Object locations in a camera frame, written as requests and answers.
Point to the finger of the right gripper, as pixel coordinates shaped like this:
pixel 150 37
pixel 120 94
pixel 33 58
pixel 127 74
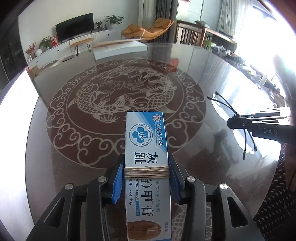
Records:
pixel 240 123
pixel 272 114

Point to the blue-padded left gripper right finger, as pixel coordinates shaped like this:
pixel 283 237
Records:
pixel 230 219

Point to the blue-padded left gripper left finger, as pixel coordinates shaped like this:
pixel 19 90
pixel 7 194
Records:
pixel 62 218

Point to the black frame eyeglasses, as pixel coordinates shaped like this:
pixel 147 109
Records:
pixel 246 131

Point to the blue white ointment box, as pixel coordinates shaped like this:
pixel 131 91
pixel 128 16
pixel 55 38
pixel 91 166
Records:
pixel 147 177

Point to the person's right hand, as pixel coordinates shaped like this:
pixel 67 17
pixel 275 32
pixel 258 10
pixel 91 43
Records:
pixel 290 166

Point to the wooden slatted chair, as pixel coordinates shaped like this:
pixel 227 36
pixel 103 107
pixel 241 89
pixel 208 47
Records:
pixel 190 34

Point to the white storage box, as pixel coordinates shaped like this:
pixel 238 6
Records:
pixel 18 101

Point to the orange lounge chair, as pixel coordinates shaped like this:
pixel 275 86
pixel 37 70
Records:
pixel 161 25

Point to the white flat box on table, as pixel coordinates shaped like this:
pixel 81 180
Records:
pixel 118 47

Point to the green potted plant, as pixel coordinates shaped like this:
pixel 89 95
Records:
pixel 114 21

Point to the white TV cabinet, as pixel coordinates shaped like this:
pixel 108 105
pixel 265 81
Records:
pixel 63 50

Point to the dark glass display cabinet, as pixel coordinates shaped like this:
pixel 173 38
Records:
pixel 12 58

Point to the wooden bench stool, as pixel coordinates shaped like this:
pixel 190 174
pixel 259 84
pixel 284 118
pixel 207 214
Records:
pixel 77 45

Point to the red flower vase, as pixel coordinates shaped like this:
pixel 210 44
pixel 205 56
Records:
pixel 31 51

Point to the black flat television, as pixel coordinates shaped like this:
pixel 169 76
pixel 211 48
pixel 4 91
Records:
pixel 75 26

